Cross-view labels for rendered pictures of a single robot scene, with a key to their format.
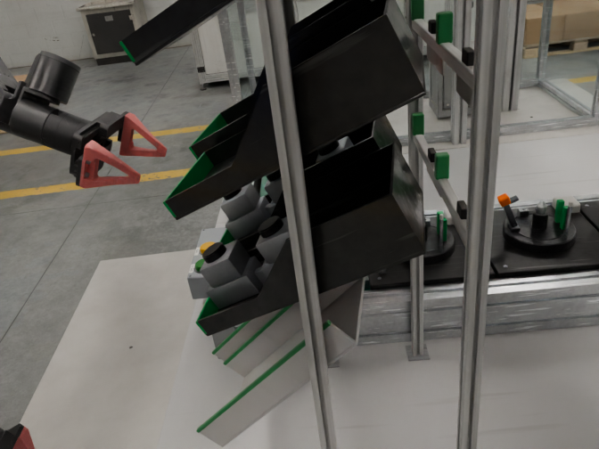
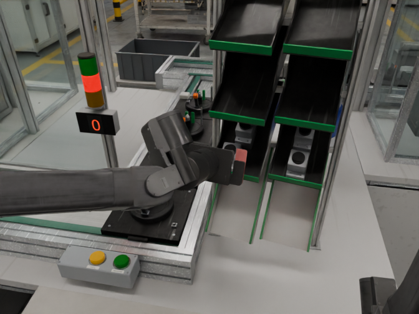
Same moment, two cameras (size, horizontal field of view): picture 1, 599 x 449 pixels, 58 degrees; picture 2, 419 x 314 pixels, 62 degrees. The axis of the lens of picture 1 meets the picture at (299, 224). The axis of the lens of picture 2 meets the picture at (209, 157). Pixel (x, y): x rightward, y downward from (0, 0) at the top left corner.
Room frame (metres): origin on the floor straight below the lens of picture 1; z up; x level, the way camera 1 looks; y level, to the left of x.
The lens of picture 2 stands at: (0.69, 0.82, 1.73)
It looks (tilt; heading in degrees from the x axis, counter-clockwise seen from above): 34 degrees down; 277
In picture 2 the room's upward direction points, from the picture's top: straight up
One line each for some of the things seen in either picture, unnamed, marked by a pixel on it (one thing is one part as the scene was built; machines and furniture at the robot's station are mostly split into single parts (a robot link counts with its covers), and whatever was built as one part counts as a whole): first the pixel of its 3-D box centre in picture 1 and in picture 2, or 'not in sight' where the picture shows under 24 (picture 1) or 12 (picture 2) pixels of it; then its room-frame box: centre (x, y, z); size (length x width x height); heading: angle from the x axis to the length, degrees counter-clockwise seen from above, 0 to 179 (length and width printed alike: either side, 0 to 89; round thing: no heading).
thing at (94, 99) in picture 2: not in sight; (94, 96); (1.15, -0.12, 1.28); 0.05 x 0.05 x 0.05
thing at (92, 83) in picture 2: not in sight; (91, 81); (1.15, -0.12, 1.33); 0.05 x 0.05 x 0.05
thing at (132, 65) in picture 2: not in sight; (160, 60); (1.46, -2.08, 0.73); 0.62 x 0.42 x 0.23; 176
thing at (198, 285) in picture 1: (211, 260); (99, 265); (1.07, 0.21, 0.93); 0.21 x 0.07 x 0.06; 176
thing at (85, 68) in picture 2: not in sight; (88, 65); (1.15, -0.12, 1.38); 0.05 x 0.05 x 0.05
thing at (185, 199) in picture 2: not in sight; (151, 209); (0.97, 0.01, 0.96); 0.24 x 0.24 x 0.02; 86
